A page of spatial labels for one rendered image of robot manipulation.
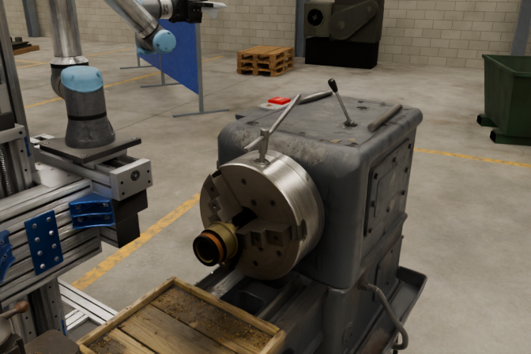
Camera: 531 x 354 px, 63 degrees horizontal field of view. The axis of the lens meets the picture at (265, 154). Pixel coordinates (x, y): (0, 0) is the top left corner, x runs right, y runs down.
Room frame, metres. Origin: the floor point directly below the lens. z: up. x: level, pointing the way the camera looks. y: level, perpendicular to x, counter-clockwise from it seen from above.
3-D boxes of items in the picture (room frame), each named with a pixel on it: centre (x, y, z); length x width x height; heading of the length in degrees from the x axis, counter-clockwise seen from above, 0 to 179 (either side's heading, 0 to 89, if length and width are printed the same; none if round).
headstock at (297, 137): (1.33, -0.19, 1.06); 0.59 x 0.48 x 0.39; 146
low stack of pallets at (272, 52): (9.20, 0.00, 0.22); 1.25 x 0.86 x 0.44; 158
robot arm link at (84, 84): (1.33, 0.57, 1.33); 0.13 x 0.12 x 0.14; 36
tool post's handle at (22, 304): (0.57, 0.41, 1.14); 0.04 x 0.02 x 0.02; 146
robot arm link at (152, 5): (1.59, 0.43, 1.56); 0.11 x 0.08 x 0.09; 126
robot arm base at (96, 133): (1.33, 0.57, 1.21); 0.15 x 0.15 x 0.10
